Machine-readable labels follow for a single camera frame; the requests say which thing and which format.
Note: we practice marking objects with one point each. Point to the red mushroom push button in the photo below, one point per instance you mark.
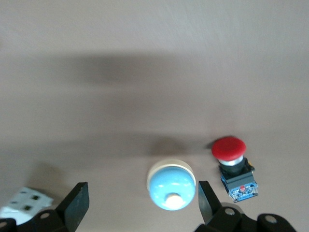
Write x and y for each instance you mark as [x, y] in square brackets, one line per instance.
[228, 147]

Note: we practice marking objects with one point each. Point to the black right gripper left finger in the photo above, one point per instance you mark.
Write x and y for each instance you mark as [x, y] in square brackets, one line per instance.
[70, 212]

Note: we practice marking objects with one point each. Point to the white circuit breaker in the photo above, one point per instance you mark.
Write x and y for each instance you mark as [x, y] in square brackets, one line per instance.
[21, 198]

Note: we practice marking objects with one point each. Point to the light blue call bell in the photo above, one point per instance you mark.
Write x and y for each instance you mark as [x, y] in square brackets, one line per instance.
[169, 183]

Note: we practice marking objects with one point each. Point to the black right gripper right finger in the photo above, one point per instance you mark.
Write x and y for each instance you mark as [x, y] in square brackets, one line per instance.
[217, 217]

